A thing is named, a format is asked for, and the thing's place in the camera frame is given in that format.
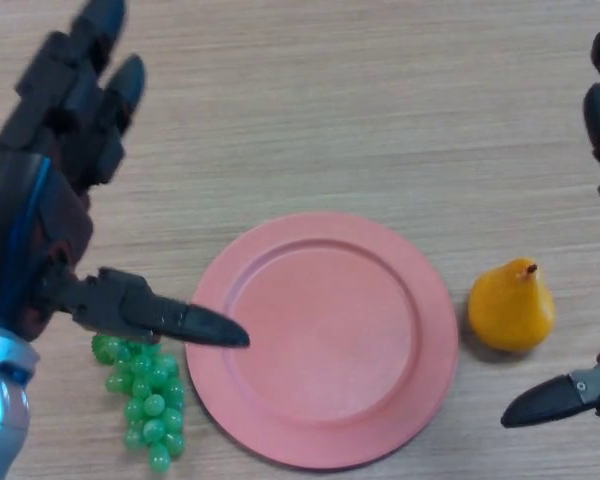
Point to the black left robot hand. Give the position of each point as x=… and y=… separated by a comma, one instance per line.
x=20, y=200

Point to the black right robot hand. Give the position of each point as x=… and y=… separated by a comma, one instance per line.
x=550, y=402

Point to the yellow pear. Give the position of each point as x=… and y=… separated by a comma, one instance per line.
x=510, y=310

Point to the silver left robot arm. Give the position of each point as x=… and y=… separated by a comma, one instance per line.
x=2, y=400

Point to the pink round plate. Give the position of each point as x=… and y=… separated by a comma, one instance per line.
x=325, y=360

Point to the green grape bunch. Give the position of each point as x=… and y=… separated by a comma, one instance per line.
x=152, y=395

